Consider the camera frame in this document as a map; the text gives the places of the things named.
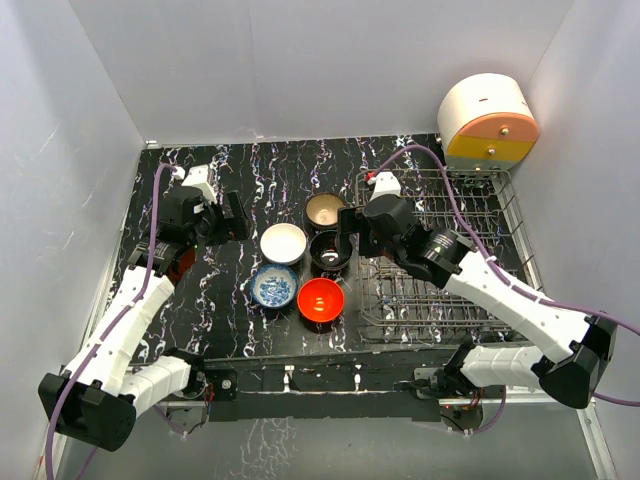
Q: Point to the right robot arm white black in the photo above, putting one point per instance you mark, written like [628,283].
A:
[568,351]

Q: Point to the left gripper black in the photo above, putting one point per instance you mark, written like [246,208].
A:
[238,228]

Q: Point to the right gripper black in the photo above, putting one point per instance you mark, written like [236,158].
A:
[352,222]

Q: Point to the wire dish rack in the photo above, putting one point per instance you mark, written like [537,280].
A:
[395,308]

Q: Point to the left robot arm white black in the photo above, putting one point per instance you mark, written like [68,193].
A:
[95,399]

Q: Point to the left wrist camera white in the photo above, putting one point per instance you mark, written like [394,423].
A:
[195,185]

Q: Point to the red bowl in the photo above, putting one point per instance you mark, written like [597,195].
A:
[321,300]

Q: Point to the black glossy bowl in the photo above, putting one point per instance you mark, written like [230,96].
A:
[323,252]

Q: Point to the blue white patterned bowl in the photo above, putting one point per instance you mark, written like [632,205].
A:
[274,286]

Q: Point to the brown beige bowl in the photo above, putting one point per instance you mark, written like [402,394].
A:
[321,210]

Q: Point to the aluminium frame rail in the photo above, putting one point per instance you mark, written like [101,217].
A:
[536,440]

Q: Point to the round drawer cabinet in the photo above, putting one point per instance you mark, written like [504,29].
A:
[485,123]

